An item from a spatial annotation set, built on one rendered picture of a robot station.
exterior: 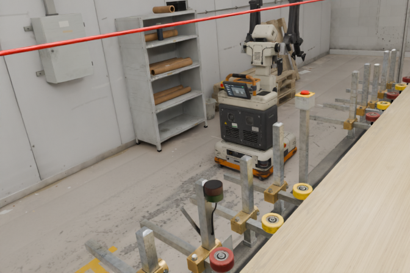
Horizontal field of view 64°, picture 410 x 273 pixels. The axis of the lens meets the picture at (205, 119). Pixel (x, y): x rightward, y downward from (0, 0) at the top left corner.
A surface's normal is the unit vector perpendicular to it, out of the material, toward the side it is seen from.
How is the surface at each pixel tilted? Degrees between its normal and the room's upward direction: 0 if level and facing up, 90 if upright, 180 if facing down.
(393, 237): 0
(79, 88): 90
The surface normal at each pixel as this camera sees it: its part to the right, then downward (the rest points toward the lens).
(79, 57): 0.76, 0.17
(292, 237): -0.09, -0.93
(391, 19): -0.65, 0.32
